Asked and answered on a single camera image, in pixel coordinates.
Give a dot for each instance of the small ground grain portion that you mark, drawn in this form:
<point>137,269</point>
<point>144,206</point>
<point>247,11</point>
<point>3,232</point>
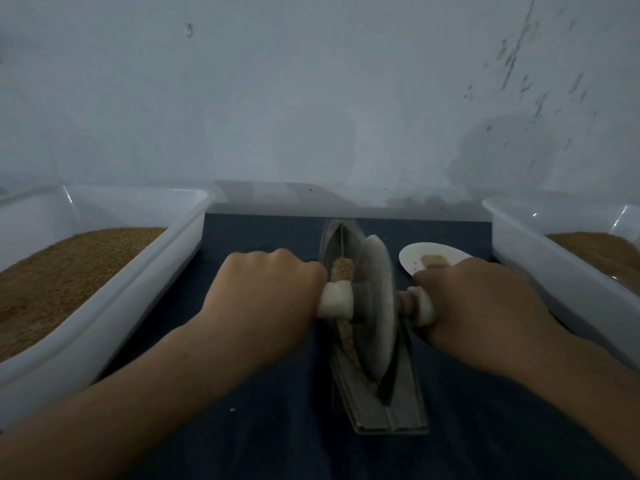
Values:
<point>343,267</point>

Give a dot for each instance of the person's left forearm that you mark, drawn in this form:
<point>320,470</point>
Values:
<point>110,430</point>

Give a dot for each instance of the person's left hand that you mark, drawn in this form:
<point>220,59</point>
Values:
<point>260,305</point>

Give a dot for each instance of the boat-shaped metal grinding trough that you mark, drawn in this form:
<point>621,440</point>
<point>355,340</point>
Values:
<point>400,415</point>

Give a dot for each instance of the white plastic tray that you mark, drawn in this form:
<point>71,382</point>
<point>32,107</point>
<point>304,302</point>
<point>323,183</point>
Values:
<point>555,280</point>
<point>115,290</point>

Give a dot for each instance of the white round plate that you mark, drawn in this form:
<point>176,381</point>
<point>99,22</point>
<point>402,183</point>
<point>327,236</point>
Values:
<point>415,257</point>

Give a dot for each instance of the dark blue tablecloth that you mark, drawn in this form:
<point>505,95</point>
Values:
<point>270,440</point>

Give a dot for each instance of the person's right hand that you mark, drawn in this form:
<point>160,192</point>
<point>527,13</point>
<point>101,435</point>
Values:
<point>490,315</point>

